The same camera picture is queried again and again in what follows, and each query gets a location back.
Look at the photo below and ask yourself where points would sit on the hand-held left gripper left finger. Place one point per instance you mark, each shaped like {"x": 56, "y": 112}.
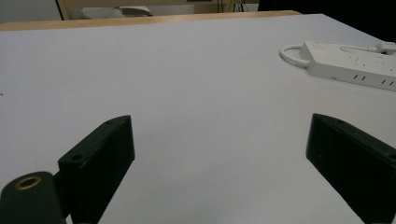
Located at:
{"x": 99, "y": 161}

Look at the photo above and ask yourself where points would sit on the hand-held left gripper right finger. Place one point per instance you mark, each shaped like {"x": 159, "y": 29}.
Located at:
{"x": 351, "y": 161}

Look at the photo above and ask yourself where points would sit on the white power strip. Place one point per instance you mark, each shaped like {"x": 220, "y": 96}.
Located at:
{"x": 348, "y": 63}

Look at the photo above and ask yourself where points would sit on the white plug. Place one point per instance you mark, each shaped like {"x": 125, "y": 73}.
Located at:
{"x": 386, "y": 47}

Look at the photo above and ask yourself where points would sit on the white chair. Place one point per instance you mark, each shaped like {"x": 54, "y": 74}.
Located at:
{"x": 115, "y": 11}

